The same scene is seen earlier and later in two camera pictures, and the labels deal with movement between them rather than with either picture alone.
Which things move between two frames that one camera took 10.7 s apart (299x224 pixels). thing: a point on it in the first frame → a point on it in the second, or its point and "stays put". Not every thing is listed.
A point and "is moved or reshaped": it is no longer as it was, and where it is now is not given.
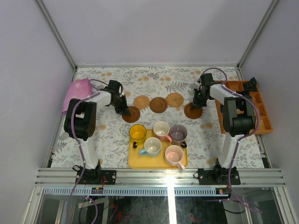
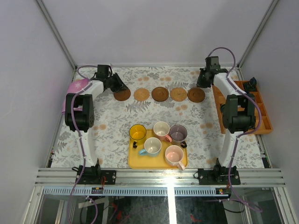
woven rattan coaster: [141, 102] → [141, 94]
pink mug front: [174, 156] stays put
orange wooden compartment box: [264, 125] stays put
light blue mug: [152, 146] stays put
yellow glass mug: [137, 134] stays put
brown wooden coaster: [158, 105] → [160, 94]
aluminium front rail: [159, 183] stays put
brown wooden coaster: [133, 117] is moved or reshaped
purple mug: [178, 133] stays put
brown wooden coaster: [193, 113] is moved or reshaped
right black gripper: [196, 103] → [199, 83]
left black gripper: [122, 105] → [116, 81]
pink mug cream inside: [161, 129] stays put
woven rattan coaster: [174, 100] → [178, 94]
